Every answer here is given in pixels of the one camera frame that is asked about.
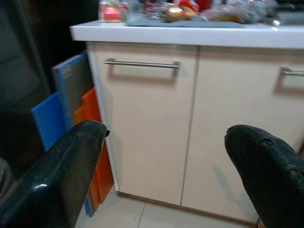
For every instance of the large orange plastic board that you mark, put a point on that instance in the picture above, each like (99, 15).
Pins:
(104, 175)

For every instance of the bagged brown bread roll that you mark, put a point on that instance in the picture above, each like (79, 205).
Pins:
(178, 14)

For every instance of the red food package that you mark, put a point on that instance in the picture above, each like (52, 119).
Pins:
(111, 12)

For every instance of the beige cabinet door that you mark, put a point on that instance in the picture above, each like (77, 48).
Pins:
(147, 130)
(237, 99)

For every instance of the blue plastic board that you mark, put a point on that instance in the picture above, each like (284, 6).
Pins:
(47, 123)

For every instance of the colourful snack bag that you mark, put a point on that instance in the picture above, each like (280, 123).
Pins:
(154, 8)

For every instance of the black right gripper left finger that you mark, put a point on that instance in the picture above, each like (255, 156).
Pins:
(54, 171)

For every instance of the dark glass appliance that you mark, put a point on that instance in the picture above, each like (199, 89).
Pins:
(21, 71)

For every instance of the grey board blue edge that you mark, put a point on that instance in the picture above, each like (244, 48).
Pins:
(76, 83)

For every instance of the clear plastic bread bag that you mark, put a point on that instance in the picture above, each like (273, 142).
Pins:
(232, 14)

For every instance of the beige kitchen cabinet white counter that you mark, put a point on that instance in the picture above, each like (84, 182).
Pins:
(166, 35)

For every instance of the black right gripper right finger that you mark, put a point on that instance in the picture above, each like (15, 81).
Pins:
(270, 171)

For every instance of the grey cloth mat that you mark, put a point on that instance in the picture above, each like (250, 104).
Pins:
(147, 23)

